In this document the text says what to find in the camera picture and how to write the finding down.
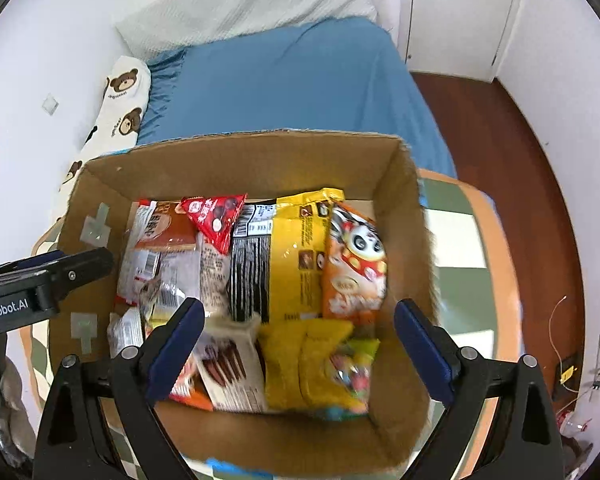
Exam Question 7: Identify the thin wire bundle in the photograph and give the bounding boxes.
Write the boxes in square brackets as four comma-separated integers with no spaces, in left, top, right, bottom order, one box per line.
[550,294,600,413]

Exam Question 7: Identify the red snack packet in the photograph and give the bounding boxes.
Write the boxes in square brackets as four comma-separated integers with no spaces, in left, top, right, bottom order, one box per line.
[180,192,248,256]

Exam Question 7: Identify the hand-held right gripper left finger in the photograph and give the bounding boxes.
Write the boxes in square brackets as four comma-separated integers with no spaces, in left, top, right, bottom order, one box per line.
[32,297,207,480]

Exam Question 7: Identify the bear print pillow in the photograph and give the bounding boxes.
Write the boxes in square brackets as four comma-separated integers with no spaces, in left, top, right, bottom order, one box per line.
[50,55,152,227]

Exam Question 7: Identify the white door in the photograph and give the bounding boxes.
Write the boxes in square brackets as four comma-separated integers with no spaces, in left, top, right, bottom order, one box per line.
[397,0,524,84]

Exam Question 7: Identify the large yellow snack bag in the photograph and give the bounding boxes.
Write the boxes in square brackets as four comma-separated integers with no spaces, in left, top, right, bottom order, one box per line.
[269,187,347,322]

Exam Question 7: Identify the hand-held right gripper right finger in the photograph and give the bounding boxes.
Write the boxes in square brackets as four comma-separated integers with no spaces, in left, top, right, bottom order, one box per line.
[394,298,566,480]

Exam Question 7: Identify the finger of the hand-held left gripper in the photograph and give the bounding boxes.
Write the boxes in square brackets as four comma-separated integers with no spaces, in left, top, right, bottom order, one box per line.
[32,246,116,313]
[0,251,69,281]

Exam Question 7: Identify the white printed snack packet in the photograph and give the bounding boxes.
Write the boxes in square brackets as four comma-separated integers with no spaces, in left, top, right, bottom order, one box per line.
[198,242,234,317]

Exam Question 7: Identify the white textured blanket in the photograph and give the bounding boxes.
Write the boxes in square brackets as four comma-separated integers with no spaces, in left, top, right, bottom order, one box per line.
[114,0,379,59]

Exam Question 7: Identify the blue flower print cardboard box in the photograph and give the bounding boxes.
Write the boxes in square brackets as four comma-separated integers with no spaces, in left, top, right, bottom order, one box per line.
[47,127,443,479]

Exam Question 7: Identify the beige chocolate cookie packet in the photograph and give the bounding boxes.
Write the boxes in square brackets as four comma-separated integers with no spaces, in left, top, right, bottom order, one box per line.
[195,317,269,413]

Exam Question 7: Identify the colourful candy ball bag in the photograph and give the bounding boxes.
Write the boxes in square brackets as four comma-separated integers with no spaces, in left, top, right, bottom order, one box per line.
[320,337,382,417]

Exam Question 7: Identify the yellow snack packet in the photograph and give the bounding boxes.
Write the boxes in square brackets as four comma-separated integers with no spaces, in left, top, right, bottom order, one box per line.
[257,321,312,411]
[300,317,357,402]

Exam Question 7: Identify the black striped snack packet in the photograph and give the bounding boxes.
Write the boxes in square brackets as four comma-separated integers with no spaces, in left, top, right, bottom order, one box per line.
[229,202,281,324]

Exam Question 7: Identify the clear plastic snack packet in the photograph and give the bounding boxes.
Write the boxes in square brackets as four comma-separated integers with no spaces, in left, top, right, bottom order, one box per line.
[137,251,203,324]

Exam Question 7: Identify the brown white snack packet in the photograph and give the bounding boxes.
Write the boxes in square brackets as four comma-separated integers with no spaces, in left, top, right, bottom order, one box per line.
[117,200,203,307]

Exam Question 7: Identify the bed with blue sheet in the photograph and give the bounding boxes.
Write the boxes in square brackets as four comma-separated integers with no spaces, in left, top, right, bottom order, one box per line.
[134,15,459,182]

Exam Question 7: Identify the orange panda snack packet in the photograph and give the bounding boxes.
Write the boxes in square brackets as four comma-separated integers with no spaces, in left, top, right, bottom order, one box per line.
[321,200,389,329]

